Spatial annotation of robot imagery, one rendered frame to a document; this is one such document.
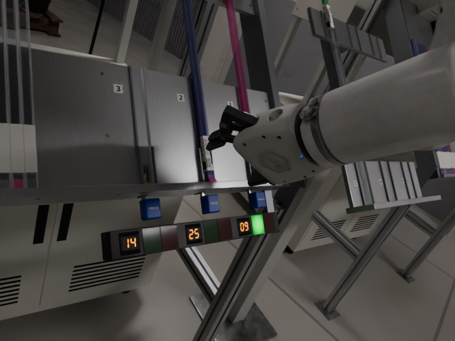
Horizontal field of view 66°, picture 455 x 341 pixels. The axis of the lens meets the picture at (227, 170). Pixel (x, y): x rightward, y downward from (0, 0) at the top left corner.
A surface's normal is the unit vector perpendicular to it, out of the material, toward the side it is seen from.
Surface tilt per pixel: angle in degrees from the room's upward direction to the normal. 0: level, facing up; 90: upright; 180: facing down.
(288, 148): 120
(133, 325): 0
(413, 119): 111
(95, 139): 44
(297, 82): 90
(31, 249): 90
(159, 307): 0
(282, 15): 90
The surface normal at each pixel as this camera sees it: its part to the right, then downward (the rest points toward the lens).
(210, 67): -0.63, 0.14
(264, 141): -0.42, 0.73
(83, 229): 0.53, 0.56
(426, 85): -0.78, -0.05
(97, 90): 0.62, -0.21
